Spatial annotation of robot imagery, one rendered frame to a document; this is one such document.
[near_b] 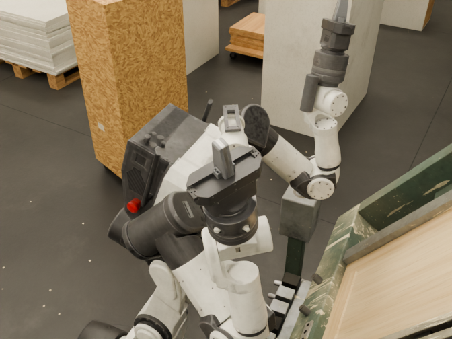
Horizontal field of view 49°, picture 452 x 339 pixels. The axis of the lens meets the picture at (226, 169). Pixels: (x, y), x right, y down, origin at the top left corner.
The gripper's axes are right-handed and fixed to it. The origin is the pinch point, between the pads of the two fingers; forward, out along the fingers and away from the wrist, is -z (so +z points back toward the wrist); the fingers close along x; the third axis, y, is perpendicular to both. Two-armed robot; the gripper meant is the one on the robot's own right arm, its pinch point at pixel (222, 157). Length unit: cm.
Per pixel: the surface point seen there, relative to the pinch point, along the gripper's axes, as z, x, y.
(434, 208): 59, 58, 4
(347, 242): 90, 47, -13
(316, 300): 86, 24, -2
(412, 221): 65, 54, 2
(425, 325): 40, 23, 28
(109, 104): 139, 23, -182
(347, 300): 79, 29, 5
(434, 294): 51, 35, 23
